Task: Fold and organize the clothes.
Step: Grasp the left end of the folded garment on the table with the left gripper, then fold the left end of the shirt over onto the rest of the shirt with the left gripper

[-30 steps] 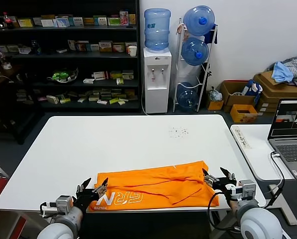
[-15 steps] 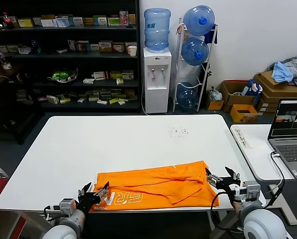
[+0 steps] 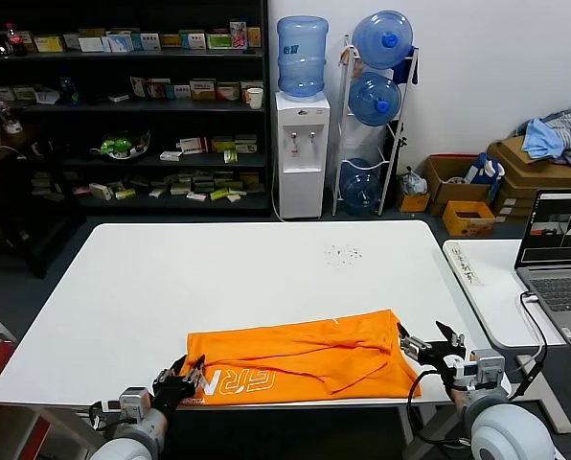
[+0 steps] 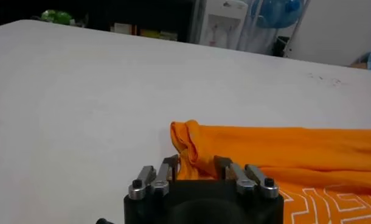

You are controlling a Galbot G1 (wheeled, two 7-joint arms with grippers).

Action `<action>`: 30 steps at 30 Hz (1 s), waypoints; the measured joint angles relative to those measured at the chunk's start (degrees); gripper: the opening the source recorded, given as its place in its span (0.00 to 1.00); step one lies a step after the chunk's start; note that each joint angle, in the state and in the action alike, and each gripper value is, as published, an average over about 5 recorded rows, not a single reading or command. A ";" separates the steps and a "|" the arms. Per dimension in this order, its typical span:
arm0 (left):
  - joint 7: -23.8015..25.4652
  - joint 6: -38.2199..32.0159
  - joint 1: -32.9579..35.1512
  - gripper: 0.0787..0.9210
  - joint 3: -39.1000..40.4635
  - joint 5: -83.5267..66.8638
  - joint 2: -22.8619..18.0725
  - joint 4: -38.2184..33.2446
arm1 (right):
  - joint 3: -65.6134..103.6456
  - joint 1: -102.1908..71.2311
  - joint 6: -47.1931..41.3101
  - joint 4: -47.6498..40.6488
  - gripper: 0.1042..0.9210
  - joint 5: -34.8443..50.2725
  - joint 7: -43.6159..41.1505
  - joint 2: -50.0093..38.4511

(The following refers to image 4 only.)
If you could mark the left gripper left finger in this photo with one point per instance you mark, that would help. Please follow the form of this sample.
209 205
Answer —
161 179

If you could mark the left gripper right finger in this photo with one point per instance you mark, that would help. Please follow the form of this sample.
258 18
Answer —
249 182

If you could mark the orange t-shirt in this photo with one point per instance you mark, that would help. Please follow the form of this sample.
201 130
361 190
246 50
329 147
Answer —
264 146

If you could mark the white green medicine box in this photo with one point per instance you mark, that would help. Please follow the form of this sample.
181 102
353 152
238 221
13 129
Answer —
168 36

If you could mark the yellow green medicine box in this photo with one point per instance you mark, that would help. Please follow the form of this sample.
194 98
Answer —
149 34

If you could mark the red white medicine box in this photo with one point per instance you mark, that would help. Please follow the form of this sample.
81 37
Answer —
121 29

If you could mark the white water dispenser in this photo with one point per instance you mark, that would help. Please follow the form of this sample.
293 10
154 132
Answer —
222 24

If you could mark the large flat cardboard box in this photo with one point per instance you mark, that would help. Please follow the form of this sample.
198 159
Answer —
359 65

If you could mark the blue capped water jug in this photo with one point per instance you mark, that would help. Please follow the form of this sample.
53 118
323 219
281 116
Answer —
276 13

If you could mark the black shelving unit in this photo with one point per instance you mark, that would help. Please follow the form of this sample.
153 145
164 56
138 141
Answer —
82 12

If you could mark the green white bowl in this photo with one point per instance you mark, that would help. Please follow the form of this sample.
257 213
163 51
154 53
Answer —
56 16

